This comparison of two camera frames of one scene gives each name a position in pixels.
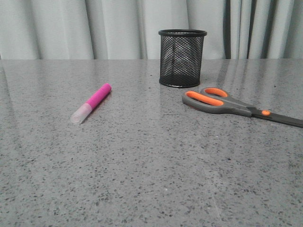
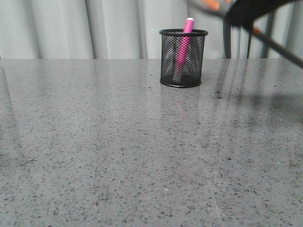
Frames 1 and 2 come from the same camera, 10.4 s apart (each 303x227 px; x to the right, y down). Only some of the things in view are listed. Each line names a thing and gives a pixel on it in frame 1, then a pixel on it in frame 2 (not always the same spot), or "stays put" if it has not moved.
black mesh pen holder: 181,57 stays put
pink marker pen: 80,115 to 183,50
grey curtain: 40,30 stays put
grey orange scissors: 218,100 to 222,7
